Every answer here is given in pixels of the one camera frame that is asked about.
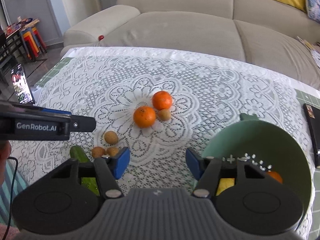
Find blue patterned cushion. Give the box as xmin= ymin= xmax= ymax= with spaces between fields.
xmin=305 ymin=0 xmax=320 ymax=23

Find smartphone on stand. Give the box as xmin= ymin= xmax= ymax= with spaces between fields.
xmin=10 ymin=63 xmax=35 ymax=104

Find yellow apple in bowl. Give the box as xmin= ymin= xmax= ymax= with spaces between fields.
xmin=216 ymin=178 xmax=235 ymax=196

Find orange mandarin back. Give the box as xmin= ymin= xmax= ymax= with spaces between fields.
xmin=152 ymin=90 xmax=173 ymax=111

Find orange fruit in bowl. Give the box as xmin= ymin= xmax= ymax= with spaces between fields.
xmin=266 ymin=171 xmax=283 ymax=184

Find beige sofa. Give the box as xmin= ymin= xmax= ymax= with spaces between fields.
xmin=63 ymin=0 xmax=319 ymax=89

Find green plastic colander bowl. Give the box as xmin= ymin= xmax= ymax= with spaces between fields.
xmin=201 ymin=113 xmax=313 ymax=213

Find papers on sofa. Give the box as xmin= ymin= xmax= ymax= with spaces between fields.
xmin=296 ymin=36 xmax=320 ymax=68

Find stacked colourful stools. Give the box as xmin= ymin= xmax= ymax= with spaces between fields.
xmin=20 ymin=27 xmax=47 ymax=61

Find dark side table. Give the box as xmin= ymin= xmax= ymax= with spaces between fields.
xmin=1 ymin=18 xmax=40 ymax=84

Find orange mandarin front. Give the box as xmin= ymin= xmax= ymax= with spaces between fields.
xmin=133 ymin=106 xmax=156 ymax=128

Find black notebook on table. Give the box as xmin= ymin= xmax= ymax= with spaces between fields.
xmin=303 ymin=103 xmax=320 ymax=168

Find orange mandarin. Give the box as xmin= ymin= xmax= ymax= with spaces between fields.
xmin=152 ymin=90 xmax=173 ymax=111
xmin=133 ymin=106 xmax=156 ymax=128

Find black cable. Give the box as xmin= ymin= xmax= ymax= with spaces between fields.
xmin=0 ymin=156 xmax=19 ymax=240

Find operator hand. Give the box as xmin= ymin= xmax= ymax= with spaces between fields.
xmin=0 ymin=140 xmax=11 ymax=185

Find green cucumber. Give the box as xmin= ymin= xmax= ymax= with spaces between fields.
xmin=69 ymin=145 xmax=101 ymax=196

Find white lace tablecloth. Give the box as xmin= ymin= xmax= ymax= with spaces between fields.
xmin=13 ymin=48 xmax=311 ymax=193

